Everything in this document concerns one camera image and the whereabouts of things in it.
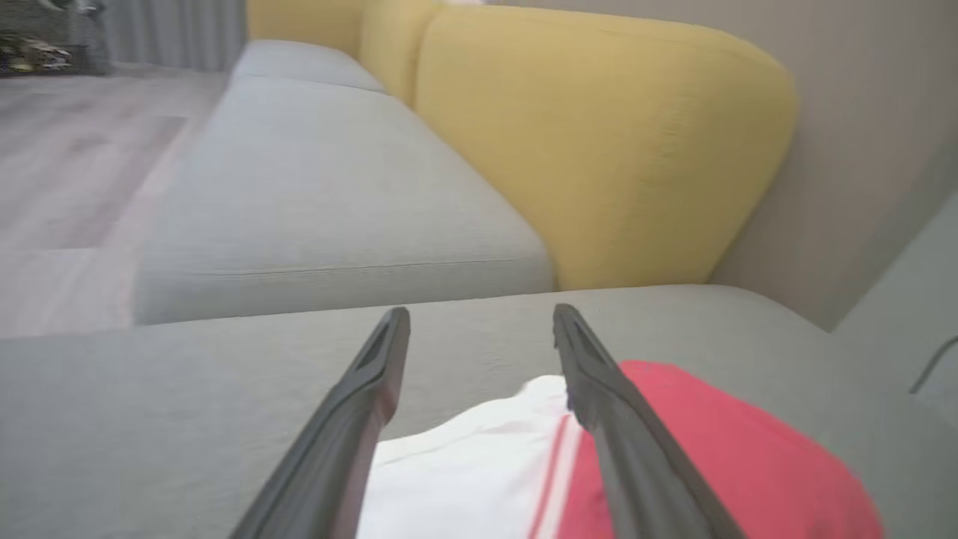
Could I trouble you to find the grey curtain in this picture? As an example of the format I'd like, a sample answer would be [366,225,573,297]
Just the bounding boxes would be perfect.
[101,0,248,73]

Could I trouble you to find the dark wire basket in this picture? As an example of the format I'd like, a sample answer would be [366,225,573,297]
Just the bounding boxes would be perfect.
[0,0,112,77]

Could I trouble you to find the large yellow sofa back cushion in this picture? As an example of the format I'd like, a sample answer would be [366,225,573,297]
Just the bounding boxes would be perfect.
[414,6,798,293]

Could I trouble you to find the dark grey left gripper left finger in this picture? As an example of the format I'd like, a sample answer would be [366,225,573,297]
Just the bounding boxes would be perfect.
[228,307,412,539]

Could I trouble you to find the red white basketball jersey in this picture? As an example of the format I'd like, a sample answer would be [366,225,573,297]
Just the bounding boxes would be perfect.
[358,360,888,539]

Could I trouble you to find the small grey sofa seat cushion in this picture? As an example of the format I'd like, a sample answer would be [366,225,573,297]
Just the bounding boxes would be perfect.
[228,39,388,94]

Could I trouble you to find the narrow yellow sofa back cushion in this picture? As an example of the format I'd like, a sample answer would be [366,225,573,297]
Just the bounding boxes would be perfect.
[358,0,450,107]

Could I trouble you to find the thin grey cable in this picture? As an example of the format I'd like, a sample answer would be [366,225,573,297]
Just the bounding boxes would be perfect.
[908,335,958,395]

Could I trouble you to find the grey fabric sofa chaise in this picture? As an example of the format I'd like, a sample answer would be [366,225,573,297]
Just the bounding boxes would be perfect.
[0,283,958,539]

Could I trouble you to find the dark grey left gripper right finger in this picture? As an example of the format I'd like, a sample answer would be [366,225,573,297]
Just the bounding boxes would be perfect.
[552,304,747,539]

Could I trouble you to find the wide grey sofa seat cushion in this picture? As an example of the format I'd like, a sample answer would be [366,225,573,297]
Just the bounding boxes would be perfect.
[133,75,556,326]

